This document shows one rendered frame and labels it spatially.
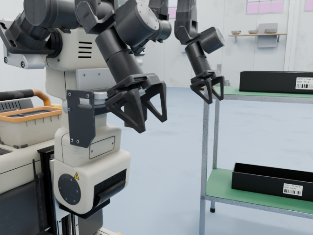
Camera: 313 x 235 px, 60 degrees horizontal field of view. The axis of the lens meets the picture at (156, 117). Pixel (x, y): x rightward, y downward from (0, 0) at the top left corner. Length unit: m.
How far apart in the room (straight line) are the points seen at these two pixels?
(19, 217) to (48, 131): 0.32
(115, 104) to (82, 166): 0.42
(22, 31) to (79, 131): 0.29
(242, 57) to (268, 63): 0.96
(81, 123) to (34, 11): 0.30
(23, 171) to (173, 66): 10.82
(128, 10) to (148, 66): 11.53
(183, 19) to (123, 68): 0.45
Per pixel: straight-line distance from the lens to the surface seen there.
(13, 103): 1.36
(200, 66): 0.90
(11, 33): 0.75
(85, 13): 0.56
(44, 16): 0.63
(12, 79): 6.40
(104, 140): 0.92
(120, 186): 0.98
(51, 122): 1.16
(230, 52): 11.24
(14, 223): 1.12
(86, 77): 0.81
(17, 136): 1.10
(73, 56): 0.81
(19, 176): 1.07
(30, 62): 0.73
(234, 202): 1.67
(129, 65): 0.52
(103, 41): 0.54
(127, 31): 0.51
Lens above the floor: 1.13
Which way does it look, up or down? 12 degrees down
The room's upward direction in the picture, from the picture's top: straight up
